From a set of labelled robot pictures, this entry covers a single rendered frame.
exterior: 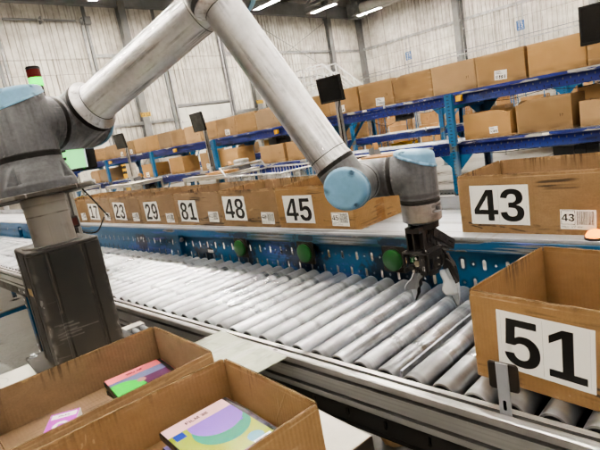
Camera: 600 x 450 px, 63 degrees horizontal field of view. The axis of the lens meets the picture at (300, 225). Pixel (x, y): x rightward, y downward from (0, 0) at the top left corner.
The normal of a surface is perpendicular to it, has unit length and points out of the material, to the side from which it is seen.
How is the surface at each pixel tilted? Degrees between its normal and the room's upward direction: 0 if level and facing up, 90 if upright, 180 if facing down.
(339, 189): 92
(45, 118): 86
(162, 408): 89
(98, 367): 89
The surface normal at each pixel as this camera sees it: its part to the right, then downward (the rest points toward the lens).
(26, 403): 0.66, 0.01
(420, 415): -0.69, 0.25
